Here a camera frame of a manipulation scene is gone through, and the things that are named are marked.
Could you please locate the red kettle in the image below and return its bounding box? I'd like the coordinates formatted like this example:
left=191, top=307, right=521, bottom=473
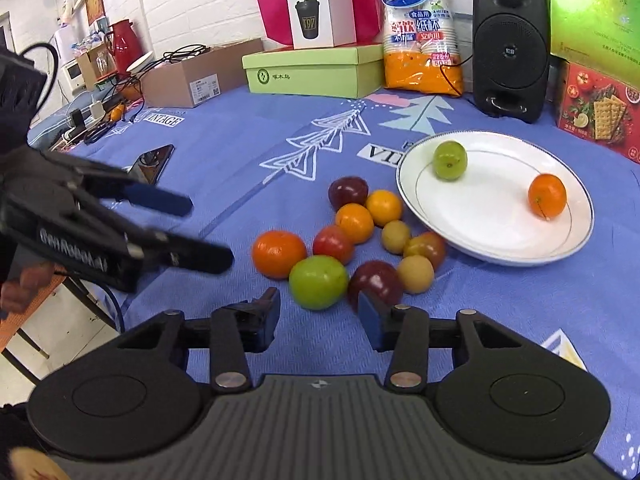
left=105, top=20, right=143, bottom=76

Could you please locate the white round plate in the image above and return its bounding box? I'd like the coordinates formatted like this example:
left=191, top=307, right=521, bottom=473
left=396, top=130, right=594, bottom=266

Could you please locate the red tomato fruit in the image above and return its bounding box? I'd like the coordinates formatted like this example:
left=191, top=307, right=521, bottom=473
left=312, top=226, right=355, bottom=266

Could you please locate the small orange citrus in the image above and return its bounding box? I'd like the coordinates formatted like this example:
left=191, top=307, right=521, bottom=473
left=335, top=203, right=375, bottom=245

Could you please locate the dark red plum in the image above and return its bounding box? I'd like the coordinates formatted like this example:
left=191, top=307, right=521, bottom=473
left=347, top=260, right=404, bottom=311

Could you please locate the brown cardboard box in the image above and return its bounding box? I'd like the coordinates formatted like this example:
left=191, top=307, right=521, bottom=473
left=141, top=38, right=264, bottom=108

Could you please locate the person's left hand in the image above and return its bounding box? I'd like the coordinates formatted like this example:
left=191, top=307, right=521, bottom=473
left=1, top=262, right=54, bottom=314

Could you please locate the yellow orange citrus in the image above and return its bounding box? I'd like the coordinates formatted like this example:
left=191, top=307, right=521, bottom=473
left=366, top=190, right=402, bottom=228

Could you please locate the light green shoe box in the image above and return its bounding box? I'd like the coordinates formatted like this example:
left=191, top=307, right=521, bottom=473
left=242, top=44, right=385, bottom=99

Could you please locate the black speaker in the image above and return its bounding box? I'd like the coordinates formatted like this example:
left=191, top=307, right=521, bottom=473
left=472, top=0, right=550, bottom=124

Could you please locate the large orange tangerine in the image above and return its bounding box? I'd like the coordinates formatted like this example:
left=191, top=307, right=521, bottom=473
left=252, top=230, right=307, bottom=280

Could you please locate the dark purple plum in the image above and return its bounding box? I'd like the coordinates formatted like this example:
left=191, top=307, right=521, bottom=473
left=328, top=176, right=369, bottom=211

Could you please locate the tan round fruit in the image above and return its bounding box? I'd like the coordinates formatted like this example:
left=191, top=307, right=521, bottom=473
left=397, top=255, right=435, bottom=295

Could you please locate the orange mandarin with stem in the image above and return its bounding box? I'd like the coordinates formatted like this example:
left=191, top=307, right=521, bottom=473
left=527, top=174, right=567, bottom=220

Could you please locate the small green apple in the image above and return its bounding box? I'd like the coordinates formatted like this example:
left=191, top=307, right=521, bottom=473
left=433, top=141, right=468, bottom=181

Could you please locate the red cracker box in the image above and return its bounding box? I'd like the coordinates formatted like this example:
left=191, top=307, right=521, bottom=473
left=555, top=61, right=640, bottom=164

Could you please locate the tan longan fruit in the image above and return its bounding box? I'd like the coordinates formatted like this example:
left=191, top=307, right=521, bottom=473
left=381, top=220, right=411, bottom=255

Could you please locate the orange paper cup package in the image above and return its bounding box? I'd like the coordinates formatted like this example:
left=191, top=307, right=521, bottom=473
left=380, top=0, right=464, bottom=96

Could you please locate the white coffee cup box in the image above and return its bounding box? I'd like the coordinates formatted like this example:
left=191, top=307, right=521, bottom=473
left=286, top=0, right=357, bottom=50

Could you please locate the red yellow plum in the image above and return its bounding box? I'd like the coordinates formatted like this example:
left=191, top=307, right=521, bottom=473
left=402, top=232, right=447, bottom=271

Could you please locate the green pear-shaped fruit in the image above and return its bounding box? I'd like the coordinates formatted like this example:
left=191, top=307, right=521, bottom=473
left=288, top=255, right=349, bottom=311

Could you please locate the black speaker cable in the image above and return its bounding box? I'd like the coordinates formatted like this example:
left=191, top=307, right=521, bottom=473
left=438, top=52, right=476, bottom=106

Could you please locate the black smartphone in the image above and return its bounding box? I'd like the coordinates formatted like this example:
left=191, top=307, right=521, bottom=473
left=126, top=144, right=175, bottom=185

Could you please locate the blue patterned tablecloth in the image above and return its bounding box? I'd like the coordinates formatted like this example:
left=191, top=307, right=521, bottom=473
left=27, top=88, right=639, bottom=479

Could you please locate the green gift box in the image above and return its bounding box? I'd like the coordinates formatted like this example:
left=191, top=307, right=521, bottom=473
left=550, top=0, right=640, bottom=88

